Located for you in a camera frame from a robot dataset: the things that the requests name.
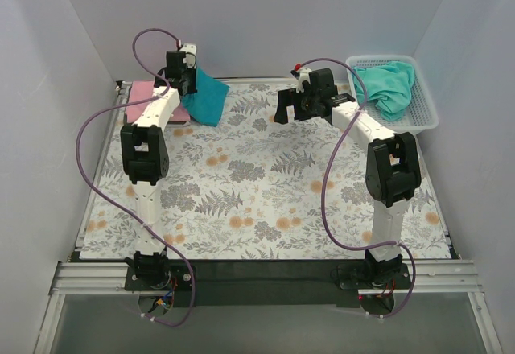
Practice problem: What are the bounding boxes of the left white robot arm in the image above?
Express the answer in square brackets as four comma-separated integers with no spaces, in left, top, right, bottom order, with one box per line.
[120,43,197,290]

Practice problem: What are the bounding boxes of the white plastic basket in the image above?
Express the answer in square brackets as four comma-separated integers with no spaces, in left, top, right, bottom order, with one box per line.
[346,54,439,135]

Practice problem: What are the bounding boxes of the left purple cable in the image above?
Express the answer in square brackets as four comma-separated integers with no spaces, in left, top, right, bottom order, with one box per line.
[75,27,198,327]

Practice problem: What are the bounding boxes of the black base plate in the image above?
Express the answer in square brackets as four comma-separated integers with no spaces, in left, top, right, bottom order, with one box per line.
[124,257,411,312]

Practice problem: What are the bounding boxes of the aluminium frame rail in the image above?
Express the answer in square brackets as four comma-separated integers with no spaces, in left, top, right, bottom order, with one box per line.
[50,260,484,294]

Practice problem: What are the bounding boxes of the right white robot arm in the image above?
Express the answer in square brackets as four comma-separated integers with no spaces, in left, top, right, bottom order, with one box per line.
[274,64,422,289]

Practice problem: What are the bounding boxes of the pink folded t shirt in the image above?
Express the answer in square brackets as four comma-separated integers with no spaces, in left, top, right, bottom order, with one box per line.
[123,80,192,125]

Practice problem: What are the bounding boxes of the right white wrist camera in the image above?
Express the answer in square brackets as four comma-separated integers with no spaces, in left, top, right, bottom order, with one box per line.
[290,64,311,93]

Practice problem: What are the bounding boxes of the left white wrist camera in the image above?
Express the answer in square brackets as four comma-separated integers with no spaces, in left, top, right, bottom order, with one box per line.
[179,43,197,68]

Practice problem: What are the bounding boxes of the floral table mat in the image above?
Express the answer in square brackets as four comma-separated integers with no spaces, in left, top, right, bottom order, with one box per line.
[79,81,451,261]

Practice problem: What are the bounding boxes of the teal blue t shirt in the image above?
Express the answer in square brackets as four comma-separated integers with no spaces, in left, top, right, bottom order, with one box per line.
[181,68,229,126]

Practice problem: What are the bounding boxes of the light green t shirt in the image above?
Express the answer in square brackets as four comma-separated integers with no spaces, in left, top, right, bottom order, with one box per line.
[353,60,415,121]

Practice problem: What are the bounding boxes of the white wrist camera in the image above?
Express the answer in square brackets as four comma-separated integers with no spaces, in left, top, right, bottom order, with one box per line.
[179,43,197,68]
[290,64,311,93]

